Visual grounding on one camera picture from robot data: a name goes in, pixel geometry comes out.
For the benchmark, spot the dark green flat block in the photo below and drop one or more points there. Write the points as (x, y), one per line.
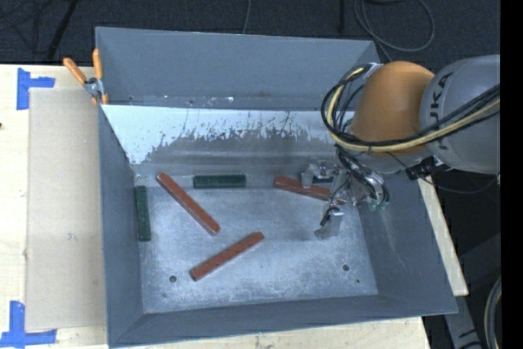
(143, 213)
(220, 181)

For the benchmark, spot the red-brown flat block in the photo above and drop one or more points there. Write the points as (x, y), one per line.
(226, 256)
(188, 202)
(294, 186)

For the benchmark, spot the pale wood flat board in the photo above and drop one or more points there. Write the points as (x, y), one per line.
(61, 208)

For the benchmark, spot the grey metal bin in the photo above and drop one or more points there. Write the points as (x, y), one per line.
(261, 241)

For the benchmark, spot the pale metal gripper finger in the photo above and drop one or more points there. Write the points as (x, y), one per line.
(332, 222)
(316, 172)

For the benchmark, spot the black cylinder on white bracket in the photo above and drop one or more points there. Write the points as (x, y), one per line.
(421, 168)

